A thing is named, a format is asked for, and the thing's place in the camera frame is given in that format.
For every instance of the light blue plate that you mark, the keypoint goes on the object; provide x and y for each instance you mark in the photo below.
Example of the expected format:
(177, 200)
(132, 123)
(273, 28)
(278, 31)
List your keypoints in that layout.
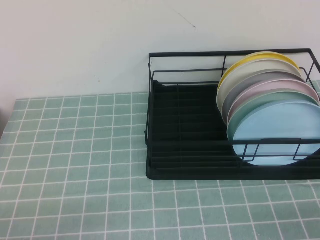
(272, 125)

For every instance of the mint green plate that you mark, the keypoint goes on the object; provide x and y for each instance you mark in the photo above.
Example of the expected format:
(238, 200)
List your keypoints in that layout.
(250, 107)

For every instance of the cream white plate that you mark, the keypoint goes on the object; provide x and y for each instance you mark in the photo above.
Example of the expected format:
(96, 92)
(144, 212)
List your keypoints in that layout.
(240, 75)

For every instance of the grey plate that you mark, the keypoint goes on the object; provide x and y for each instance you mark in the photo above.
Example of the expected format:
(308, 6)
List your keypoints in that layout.
(252, 85)

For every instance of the yellow plate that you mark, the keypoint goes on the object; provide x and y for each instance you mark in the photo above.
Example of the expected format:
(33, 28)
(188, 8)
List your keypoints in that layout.
(250, 58)

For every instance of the pink plate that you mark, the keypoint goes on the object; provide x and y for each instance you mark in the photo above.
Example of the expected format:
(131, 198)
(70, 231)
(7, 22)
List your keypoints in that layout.
(275, 86)

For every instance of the green checked tablecloth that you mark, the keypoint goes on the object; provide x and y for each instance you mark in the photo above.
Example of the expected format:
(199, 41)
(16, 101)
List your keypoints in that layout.
(75, 162)

